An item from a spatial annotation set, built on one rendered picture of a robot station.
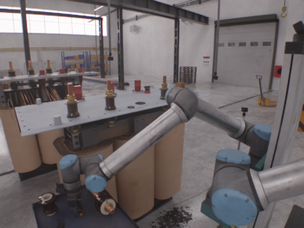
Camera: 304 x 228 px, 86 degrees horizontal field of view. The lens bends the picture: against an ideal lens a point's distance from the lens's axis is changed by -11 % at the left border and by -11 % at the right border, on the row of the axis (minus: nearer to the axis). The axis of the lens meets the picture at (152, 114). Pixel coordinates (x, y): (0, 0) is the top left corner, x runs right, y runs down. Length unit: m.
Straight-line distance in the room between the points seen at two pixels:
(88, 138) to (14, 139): 1.74
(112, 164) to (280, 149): 0.70
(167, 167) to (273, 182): 1.41
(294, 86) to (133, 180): 1.39
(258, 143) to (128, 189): 1.15
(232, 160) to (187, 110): 0.29
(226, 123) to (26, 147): 2.58
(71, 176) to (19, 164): 2.15
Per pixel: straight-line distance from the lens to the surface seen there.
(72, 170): 0.97
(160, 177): 2.03
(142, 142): 0.80
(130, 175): 1.67
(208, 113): 1.08
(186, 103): 0.83
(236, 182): 0.70
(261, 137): 1.23
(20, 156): 3.02
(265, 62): 14.51
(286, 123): 0.83
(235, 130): 1.28
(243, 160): 0.83
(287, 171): 0.71
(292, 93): 0.81
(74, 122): 1.12
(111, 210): 1.05
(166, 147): 1.85
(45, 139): 3.01
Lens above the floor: 1.69
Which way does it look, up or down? 16 degrees down
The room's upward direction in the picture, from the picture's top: straight up
